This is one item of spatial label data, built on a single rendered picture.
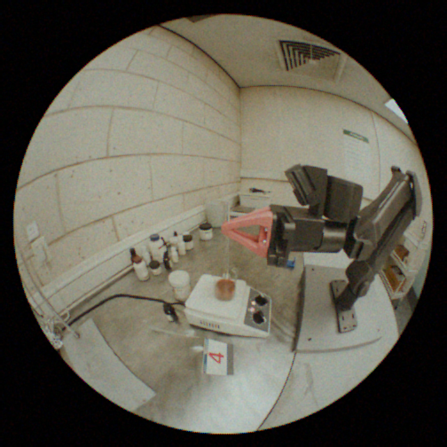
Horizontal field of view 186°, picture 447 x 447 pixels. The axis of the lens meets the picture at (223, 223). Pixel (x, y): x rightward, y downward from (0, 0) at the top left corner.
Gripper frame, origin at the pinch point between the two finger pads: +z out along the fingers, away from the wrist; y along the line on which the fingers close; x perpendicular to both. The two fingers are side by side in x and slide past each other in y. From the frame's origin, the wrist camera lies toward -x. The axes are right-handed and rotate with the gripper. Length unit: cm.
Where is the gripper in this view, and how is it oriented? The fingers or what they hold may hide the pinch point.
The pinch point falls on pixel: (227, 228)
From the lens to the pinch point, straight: 22.7
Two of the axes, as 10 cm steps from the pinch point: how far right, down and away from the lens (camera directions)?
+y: -2.3, 3.5, -9.1
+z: -9.7, -0.8, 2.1
